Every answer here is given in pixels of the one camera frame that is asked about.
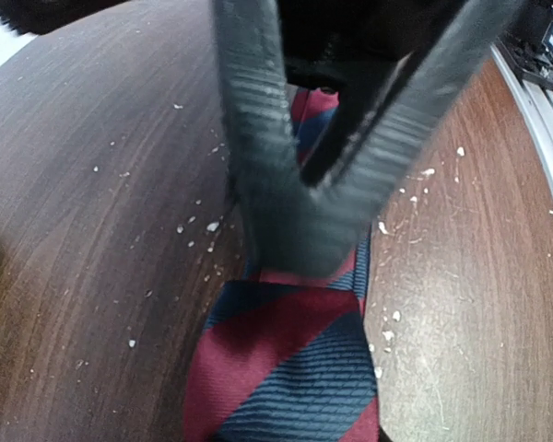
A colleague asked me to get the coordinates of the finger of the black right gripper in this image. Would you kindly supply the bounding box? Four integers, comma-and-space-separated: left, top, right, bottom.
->
211, 1, 349, 276

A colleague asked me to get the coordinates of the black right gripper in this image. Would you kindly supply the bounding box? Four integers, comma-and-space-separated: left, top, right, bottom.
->
276, 1, 522, 276

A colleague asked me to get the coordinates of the red navy striped tie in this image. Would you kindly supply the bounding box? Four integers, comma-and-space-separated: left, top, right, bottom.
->
182, 88, 382, 442

